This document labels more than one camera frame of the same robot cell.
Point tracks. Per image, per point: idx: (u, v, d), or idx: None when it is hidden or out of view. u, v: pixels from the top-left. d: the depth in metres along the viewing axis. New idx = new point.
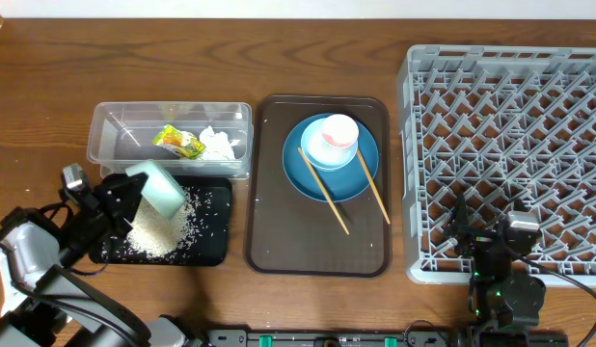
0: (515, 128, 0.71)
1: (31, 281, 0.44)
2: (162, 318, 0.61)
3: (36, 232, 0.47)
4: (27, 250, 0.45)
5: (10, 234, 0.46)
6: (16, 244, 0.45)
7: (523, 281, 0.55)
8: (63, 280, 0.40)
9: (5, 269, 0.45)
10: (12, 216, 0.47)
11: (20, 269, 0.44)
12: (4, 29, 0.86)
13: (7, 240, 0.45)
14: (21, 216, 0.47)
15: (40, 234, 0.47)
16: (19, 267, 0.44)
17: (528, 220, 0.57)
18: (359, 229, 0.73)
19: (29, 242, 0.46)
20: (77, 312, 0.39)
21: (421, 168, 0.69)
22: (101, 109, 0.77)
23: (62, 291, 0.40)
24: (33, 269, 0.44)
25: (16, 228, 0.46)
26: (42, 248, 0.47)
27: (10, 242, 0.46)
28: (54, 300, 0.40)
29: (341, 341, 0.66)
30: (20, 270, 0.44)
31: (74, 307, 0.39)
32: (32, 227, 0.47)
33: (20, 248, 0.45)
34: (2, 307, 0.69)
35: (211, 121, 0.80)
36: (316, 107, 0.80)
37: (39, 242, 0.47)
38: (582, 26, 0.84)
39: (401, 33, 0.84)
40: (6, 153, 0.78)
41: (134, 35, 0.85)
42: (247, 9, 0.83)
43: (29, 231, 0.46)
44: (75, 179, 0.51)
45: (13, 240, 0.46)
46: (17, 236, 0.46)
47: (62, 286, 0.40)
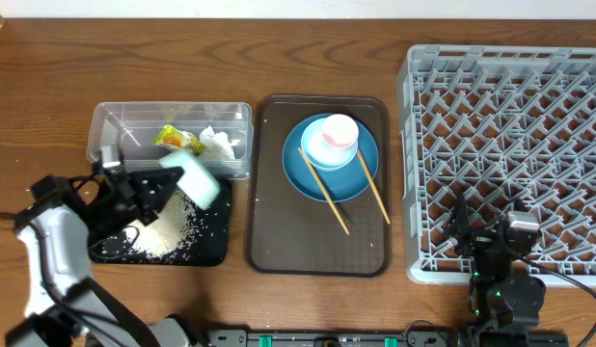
0: (515, 128, 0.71)
1: (59, 284, 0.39)
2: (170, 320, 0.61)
3: (69, 223, 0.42)
4: (59, 244, 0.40)
5: (41, 217, 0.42)
6: (49, 235, 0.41)
7: (522, 281, 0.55)
8: (93, 298, 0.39)
9: (31, 257, 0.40)
10: (48, 198, 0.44)
11: (49, 264, 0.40)
12: (4, 29, 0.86)
13: (40, 227, 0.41)
14: (59, 198, 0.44)
15: (73, 226, 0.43)
16: (48, 263, 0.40)
17: (528, 220, 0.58)
18: (359, 229, 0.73)
19: (64, 235, 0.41)
20: (101, 333, 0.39)
21: (421, 168, 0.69)
22: (101, 110, 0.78)
23: (90, 308, 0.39)
24: (64, 270, 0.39)
25: (50, 212, 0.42)
26: (74, 241, 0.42)
27: (43, 230, 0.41)
28: (81, 317, 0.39)
29: (341, 341, 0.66)
30: (49, 266, 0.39)
31: (100, 330, 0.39)
32: (68, 214, 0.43)
33: (52, 240, 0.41)
34: (2, 307, 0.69)
35: (211, 121, 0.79)
36: (316, 107, 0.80)
37: (70, 234, 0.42)
38: (582, 26, 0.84)
39: (402, 33, 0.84)
40: (6, 153, 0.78)
41: (134, 35, 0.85)
42: (247, 9, 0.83)
43: (63, 222, 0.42)
44: (114, 160, 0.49)
45: (47, 227, 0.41)
46: (52, 226, 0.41)
47: (91, 304, 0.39)
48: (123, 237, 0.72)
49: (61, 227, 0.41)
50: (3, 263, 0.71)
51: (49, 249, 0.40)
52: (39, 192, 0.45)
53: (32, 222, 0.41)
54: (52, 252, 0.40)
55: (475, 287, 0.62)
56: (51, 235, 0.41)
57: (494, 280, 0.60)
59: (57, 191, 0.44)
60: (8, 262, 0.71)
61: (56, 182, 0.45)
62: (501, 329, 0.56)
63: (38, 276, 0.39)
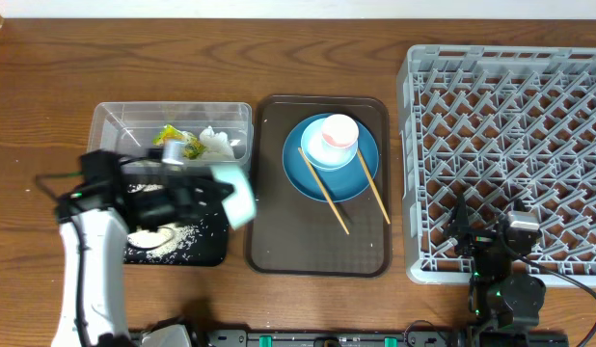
0: (515, 128, 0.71)
1: (90, 310, 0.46)
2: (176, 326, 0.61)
3: (112, 241, 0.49)
4: (96, 271, 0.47)
5: (86, 217, 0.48)
6: (90, 256, 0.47)
7: (523, 281, 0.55)
8: None
9: (72, 268, 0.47)
10: (96, 193, 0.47)
11: (85, 287, 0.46)
12: (5, 30, 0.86)
13: (83, 245, 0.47)
14: (107, 198, 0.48)
15: (114, 247, 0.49)
16: (84, 286, 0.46)
17: (528, 220, 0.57)
18: (359, 229, 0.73)
19: (101, 260, 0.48)
20: None
21: (421, 168, 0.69)
22: (101, 109, 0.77)
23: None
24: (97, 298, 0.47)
25: (94, 214, 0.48)
26: (112, 259, 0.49)
27: (85, 247, 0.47)
28: None
29: (341, 341, 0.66)
30: (83, 288, 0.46)
31: None
32: (111, 224, 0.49)
33: (91, 264, 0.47)
34: (2, 306, 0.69)
35: (212, 121, 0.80)
36: (316, 107, 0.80)
37: (110, 253, 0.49)
38: (582, 26, 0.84)
39: (402, 33, 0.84)
40: (7, 153, 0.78)
41: (134, 35, 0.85)
42: (247, 9, 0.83)
43: (103, 246, 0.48)
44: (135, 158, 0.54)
45: (88, 248, 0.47)
46: (93, 246, 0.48)
47: None
48: None
49: (99, 251, 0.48)
50: (3, 263, 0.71)
51: (87, 275, 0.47)
52: (89, 176, 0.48)
53: (77, 232, 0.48)
54: (90, 278, 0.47)
55: (475, 288, 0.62)
56: (91, 257, 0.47)
57: (494, 280, 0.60)
59: (106, 188, 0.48)
60: (8, 263, 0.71)
61: (106, 174, 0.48)
62: (501, 329, 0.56)
63: (72, 298, 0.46)
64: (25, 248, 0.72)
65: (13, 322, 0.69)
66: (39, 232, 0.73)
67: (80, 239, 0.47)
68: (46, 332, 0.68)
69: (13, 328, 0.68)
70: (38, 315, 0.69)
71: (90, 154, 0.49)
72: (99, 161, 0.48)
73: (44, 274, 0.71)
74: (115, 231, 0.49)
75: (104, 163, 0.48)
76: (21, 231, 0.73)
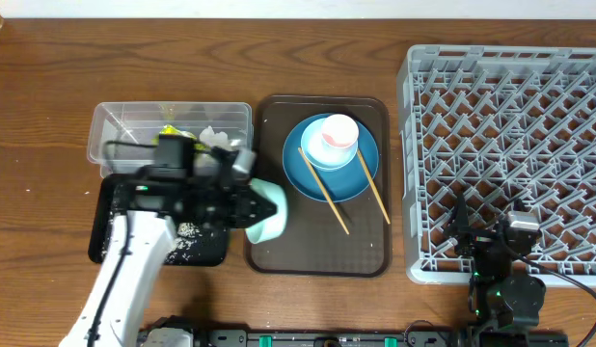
0: (515, 128, 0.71)
1: (106, 317, 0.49)
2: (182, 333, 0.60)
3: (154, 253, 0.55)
4: (129, 278, 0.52)
5: (145, 212, 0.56)
6: (128, 261, 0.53)
7: (523, 281, 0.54)
8: None
9: (110, 266, 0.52)
10: (163, 193, 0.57)
11: (113, 291, 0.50)
12: (5, 30, 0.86)
13: (127, 248, 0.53)
14: (170, 200, 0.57)
15: (151, 259, 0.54)
16: (113, 289, 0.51)
17: (528, 220, 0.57)
18: (359, 229, 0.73)
19: (138, 268, 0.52)
20: None
21: (421, 168, 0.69)
22: (101, 110, 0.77)
23: None
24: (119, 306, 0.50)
25: (151, 214, 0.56)
26: (148, 270, 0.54)
27: (127, 250, 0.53)
28: None
29: (341, 341, 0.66)
30: (113, 291, 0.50)
31: None
32: (161, 236, 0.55)
33: (127, 269, 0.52)
34: (2, 307, 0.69)
35: (212, 121, 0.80)
36: (316, 107, 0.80)
37: (149, 265, 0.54)
38: (582, 26, 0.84)
39: (402, 33, 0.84)
40: (6, 153, 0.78)
41: (134, 35, 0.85)
42: (247, 9, 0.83)
43: (145, 254, 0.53)
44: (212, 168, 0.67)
45: (130, 252, 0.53)
46: (135, 252, 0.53)
47: None
48: None
49: (139, 258, 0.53)
50: (3, 263, 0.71)
51: (121, 279, 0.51)
52: (159, 172, 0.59)
53: (127, 232, 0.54)
54: (122, 282, 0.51)
55: (475, 288, 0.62)
56: (129, 262, 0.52)
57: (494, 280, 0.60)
59: (169, 191, 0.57)
60: (8, 263, 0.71)
61: (176, 171, 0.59)
62: (501, 330, 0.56)
63: (98, 300, 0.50)
64: (24, 248, 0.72)
65: (12, 323, 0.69)
66: (39, 232, 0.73)
67: (127, 241, 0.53)
68: (45, 333, 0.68)
69: (13, 329, 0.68)
70: (37, 315, 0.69)
71: (168, 139, 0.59)
72: (175, 148, 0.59)
73: (44, 275, 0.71)
74: (158, 244, 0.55)
75: (179, 152, 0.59)
76: (21, 231, 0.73)
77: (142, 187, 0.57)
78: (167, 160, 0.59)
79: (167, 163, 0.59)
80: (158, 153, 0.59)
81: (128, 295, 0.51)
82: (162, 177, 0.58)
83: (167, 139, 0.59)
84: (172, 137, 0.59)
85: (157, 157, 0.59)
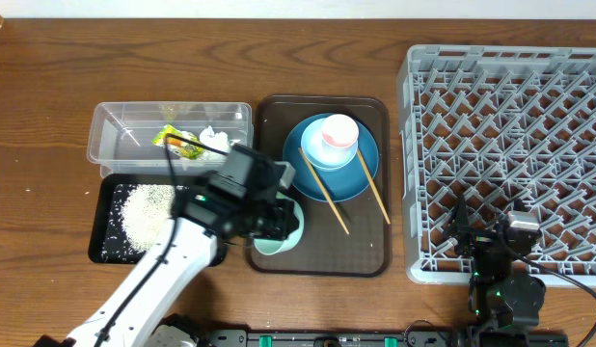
0: (515, 128, 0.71)
1: (121, 321, 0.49)
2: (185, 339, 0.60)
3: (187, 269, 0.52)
4: (156, 288, 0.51)
5: (192, 223, 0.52)
6: (162, 270, 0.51)
7: (523, 281, 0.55)
8: None
9: (145, 268, 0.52)
10: (217, 211, 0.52)
11: (136, 297, 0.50)
12: (4, 30, 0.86)
13: (166, 256, 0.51)
14: (222, 224, 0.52)
15: (185, 274, 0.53)
16: (137, 295, 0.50)
17: (528, 220, 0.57)
18: (359, 229, 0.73)
19: (168, 280, 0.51)
20: None
21: (421, 168, 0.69)
22: (101, 109, 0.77)
23: None
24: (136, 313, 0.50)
25: (200, 228, 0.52)
26: (176, 284, 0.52)
27: (166, 258, 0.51)
28: None
29: (341, 341, 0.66)
30: (136, 297, 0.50)
31: None
32: (199, 255, 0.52)
33: (158, 278, 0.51)
34: (2, 306, 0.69)
35: (212, 121, 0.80)
36: (316, 107, 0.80)
37: (178, 280, 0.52)
38: (582, 26, 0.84)
39: (402, 33, 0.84)
40: (6, 153, 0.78)
41: (134, 35, 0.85)
42: (247, 9, 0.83)
43: (178, 270, 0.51)
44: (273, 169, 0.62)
45: (166, 261, 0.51)
46: (171, 262, 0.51)
47: None
48: (123, 237, 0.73)
49: (172, 272, 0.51)
50: (3, 263, 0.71)
51: (148, 286, 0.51)
52: (225, 186, 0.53)
53: (171, 240, 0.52)
54: (148, 290, 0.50)
55: (474, 288, 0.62)
56: (162, 272, 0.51)
57: (494, 280, 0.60)
59: (224, 214, 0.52)
60: (7, 263, 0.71)
61: (238, 190, 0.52)
62: (501, 330, 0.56)
63: (121, 299, 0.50)
64: (24, 248, 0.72)
65: (12, 323, 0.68)
66: (39, 233, 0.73)
67: (168, 250, 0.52)
68: (45, 333, 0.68)
69: (12, 328, 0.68)
70: (38, 316, 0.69)
71: (241, 151, 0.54)
72: (243, 166, 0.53)
73: (43, 275, 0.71)
74: (197, 260, 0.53)
75: (247, 171, 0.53)
76: (21, 231, 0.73)
77: (200, 197, 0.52)
78: (232, 173, 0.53)
79: (231, 175, 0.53)
80: (226, 163, 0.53)
81: (149, 306, 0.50)
82: (223, 190, 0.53)
83: (239, 150, 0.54)
84: (245, 150, 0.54)
85: (223, 167, 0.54)
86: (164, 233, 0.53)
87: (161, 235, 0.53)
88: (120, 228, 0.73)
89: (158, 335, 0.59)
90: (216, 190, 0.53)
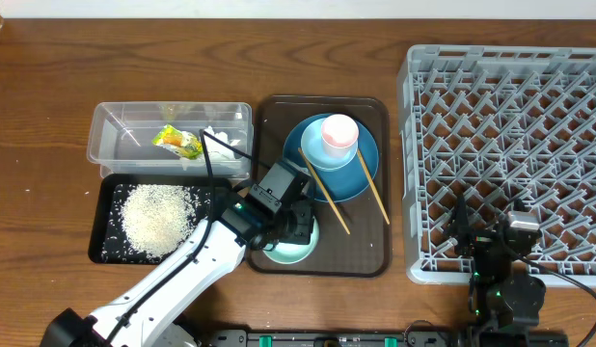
0: (515, 128, 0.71)
1: (143, 309, 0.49)
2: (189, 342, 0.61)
3: (213, 273, 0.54)
4: (181, 285, 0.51)
5: (226, 228, 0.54)
6: (191, 268, 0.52)
7: (522, 281, 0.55)
8: None
9: (175, 262, 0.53)
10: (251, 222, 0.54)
11: (161, 288, 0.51)
12: (5, 29, 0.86)
13: (197, 255, 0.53)
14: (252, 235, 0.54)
15: (209, 278, 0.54)
16: (163, 286, 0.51)
17: (528, 220, 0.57)
18: (359, 229, 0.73)
19: (194, 280, 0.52)
20: None
21: (421, 168, 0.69)
22: (101, 109, 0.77)
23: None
24: (157, 305, 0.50)
25: (231, 235, 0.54)
26: (200, 287, 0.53)
27: (196, 257, 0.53)
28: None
29: (341, 341, 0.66)
30: (161, 288, 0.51)
31: None
32: (227, 261, 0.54)
33: (186, 275, 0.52)
34: (2, 306, 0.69)
35: (211, 121, 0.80)
36: (316, 107, 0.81)
37: (203, 283, 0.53)
38: (582, 25, 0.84)
39: (402, 33, 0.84)
40: (7, 153, 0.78)
41: (134, 35, 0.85)
42: (247, 9, 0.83)
43: (206, 271, 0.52)
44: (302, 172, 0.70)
45: (197, 260, 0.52)
46: (201, 262, 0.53)
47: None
48: (123, 237, 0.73)
49: (200, 272, 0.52)
50: (3, 263, 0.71)
51: (175, 280, 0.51)
52: (263, 200, 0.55)
53: (203, 240, 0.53)
54: (175, 285, 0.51)
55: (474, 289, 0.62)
56: (191, 270, 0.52)
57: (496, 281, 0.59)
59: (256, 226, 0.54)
60: (7, 263, 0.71)
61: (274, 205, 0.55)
62: (501, 330, 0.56)
63: (148, 288, 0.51)
64: (24, 249, 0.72)
65: (12, 323, 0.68)
66: (39, 232, 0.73)
67: (199, 249, 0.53)
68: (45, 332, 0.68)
69: (13, 329, 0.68)
70: (38, 315, 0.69)
71: (284, 169, 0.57)
72: (283, 183, 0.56)
73: (43, 275, 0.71)
74: (223, 266, 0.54)
75: (285, 188, 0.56)
76: (21, 232, 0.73)
77: (237, 204, 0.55)
78: (273, 188, 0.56)
79: (270, 190, 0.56)
80: (268, 176, 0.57)
81: (173, 301, 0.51)
82: (259, 203, 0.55)
83: (283, 168, 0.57)
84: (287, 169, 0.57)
85: (264, 179, 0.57)
86: (198, 232, 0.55)
87: (195, 234, 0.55)
88: (120, 228, 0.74)
89: (167, 333, 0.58)
90: (253, 201, 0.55)
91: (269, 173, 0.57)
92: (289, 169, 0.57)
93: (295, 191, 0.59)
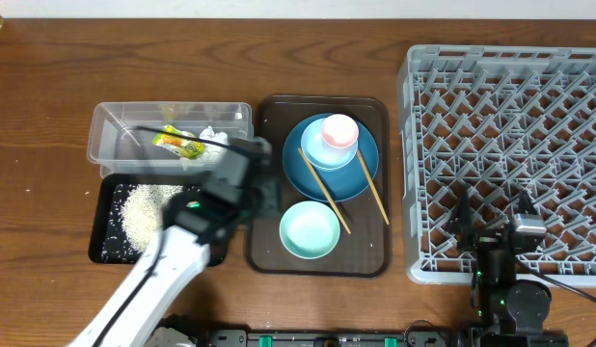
0: (515, 128, 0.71)
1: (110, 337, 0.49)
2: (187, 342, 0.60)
3: (176, 280, 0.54)
4: (147, 301, 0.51)
5: (181, 233, 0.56)
6: (150, 282, 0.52)
7: (528, 291, 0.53)
8: None
9: (132, 282, 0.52)
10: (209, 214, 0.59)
11: (124, 310, 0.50)
12: (5, 30, 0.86)
13: (154, 269, 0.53)
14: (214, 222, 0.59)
15: (175, 286, 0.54)
16: (126, 307, 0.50)
17: (533, 224, 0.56)
18: (359, 230, 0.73)
19: (159, 292, 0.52)
20: None
21: (421, 168, 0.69)
22: (101, 109, 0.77)
23: None
24: (126, 329, 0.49)
25: (190, 236, 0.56)
26: (166, 298, 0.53)
27: (154, 270, 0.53)
28: None
29: (341, 341, 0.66)
30: (124, 310, 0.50)
31: None
32: (186, 265, 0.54)
33: (148, 290, 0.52)
34: (1, 306, 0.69)
35: (211, 121, 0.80)
36: (316, 107, 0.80)
37: (169, 294, 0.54)
38: (581, 25, 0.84)
39: (402, 33, 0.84)
40: (7, 153, 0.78)
41: (134, 35, 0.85)
42: (247, 9, 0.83)
43: (168, 280, 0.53)
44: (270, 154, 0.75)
45: (155, 274, 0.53)
46: (160, 275, 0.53)
47: None
48: (123, 237, 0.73)
49: (161, 283, 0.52)
50: (3, 263, 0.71)
51: (137, 300, 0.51)
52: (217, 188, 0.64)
53: (159, 253, 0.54)
54: (138, 305, 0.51)
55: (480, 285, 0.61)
56: (151, 284, 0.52)
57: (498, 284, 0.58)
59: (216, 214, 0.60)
60: (7, 263, 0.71)
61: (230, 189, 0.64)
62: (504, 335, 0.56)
63: (109, 316, 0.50)
64: (24, 248, 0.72)
65: (11, 323, 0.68)
66: (40, 232, 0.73)
67: (156, 262, 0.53)
68: (45, 332, 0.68)
69: (12, 329, 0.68)
70: (38, 316, 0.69)
71: (236, 153, 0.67)
72: (237, 170, 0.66)
73: (43, 275, 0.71)
74: (185, 271, 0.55)
75: (241, 171, 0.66)
76: (21, 231, 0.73)
77: (192, 203, 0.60)
78: (228, 176, 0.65)
79: (226, 178, 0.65)
80: (223, 169, 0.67)
81: (141, 321, 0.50)
82: (215, 195, 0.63)
83: (234, 153, 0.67)
84: (240, 152, 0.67)
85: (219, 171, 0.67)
86: (152, 245, 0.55)
87: (148, 248, 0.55)
88: (120, 228, 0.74)
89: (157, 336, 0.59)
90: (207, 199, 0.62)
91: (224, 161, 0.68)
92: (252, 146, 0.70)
93: (257, 173, 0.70)
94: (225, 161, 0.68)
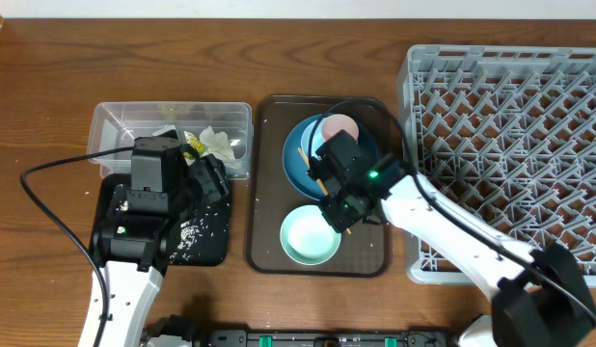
0: (515, 128, 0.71)
1: None
2: (183, 343, 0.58)
3: (135, 315, 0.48)
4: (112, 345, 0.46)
5: (121, 260, 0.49)
6: (111, 328, 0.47)
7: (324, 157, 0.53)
8: None
9: (92, 332, 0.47)
10: (148, 229, 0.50)
11: None
12: (5, 29, 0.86)
13: (108, 311, 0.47)
14: (151, 232, 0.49)
15: (136, 321, 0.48)
16: None
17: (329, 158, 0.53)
18: (360, 230, 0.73)
19: (121, 335, 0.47)
20: None
21: (421, 168, 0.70)
22: (101, 109, 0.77)
23: None
24: None
25: (134, 262, 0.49)
26: (133, 334, 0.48)
27: (109, 313, 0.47)
28: None
29: (341, 341, 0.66)
30: None
31: None
32: (146, 292, 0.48)
33: (109, 335, 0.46)
34: (1, 306, 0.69)
35: (211, 121, 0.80)
36: (316, 107, 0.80)
37: (133, 329, 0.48)
38: (581, 25, 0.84)
39: (402, 33, 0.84)
40: (6, 153, 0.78)
41: (135, 35, 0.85)
42: (247, 9, 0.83)
43: (127, 316, 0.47)
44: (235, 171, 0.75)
45: (111, 316, 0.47)
46: (116, 314, 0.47)
47: None
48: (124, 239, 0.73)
49: (120, 323, 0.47)
50: (3, 263, 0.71)
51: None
52: (150, 197, 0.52)
53: (107, 291, 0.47)
54: None
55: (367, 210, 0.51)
56: (111, 328, 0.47)
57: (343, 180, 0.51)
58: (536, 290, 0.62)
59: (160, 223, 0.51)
60: (7, 262, 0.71)
61: (162, 191, 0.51)
62: (353, 169, 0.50)
63: None
64: (23, 248, 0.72)
65: (12, 322, 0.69)
66: (40, 232, 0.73)
67: (107, 303, 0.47)
68: (45, 332, 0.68)
69: (12, 329, 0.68)
70: (39, 315, 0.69)
71: (144, 157, 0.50)
72: (155, 172, 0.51)
73: (43, 275, 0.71)
74: (142, 303, 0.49)
75: (160, 174, 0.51)
76: (21, 232, 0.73)
77: (120, 228, 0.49)
78: (148, 184, 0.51)
79: (147, 187, 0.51)
80: (138, 175, 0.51)
81: None
82: (148, 208, 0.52)
83: (144, 154, 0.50)
84: (148, 154, 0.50)
85: (135, 178, 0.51)
86: (96, 286, 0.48)
87: (94, 288, 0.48)
88: None
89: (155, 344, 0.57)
90: (132, 219, 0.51)
91: (133, 170, 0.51)
92: (164, 144, 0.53)
93: (177, 172, 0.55)
94: (133, 167, 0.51)
